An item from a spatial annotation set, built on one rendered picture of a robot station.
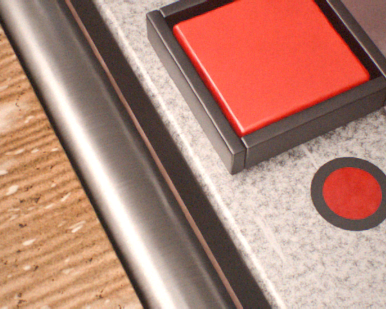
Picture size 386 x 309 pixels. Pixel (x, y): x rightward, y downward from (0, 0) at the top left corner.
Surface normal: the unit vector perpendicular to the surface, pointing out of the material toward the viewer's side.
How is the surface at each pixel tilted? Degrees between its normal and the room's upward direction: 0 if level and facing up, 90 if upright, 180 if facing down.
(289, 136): 90
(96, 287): 0
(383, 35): 0
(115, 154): 14
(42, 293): 0
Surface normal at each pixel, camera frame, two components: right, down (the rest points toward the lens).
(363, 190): 0.00, -0.50
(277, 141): 0.45, 0.77
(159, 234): 0.22, -0.58
